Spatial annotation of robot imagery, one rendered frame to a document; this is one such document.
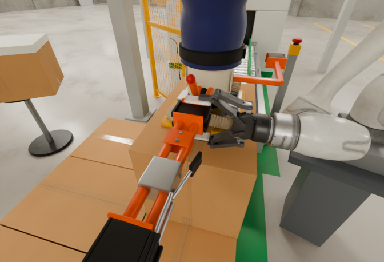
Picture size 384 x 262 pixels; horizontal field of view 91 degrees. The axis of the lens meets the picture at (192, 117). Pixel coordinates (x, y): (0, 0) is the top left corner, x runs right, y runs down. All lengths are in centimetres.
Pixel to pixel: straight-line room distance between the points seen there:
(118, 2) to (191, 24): 146
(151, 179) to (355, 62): 56
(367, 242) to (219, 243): 119
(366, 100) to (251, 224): 103
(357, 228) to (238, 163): 140
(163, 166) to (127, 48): 179
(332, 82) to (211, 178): 44
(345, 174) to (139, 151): 81
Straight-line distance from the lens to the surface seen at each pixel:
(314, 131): 50
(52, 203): 116
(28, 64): 187
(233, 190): 64
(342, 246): 176
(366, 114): 104
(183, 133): 45
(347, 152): 54
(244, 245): 150
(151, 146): 63
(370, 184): 103
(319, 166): 98
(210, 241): 90
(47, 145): 244
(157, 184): 36
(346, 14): 415
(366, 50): 63
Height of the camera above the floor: 138
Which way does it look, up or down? 36 degrees down
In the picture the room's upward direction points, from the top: straight up
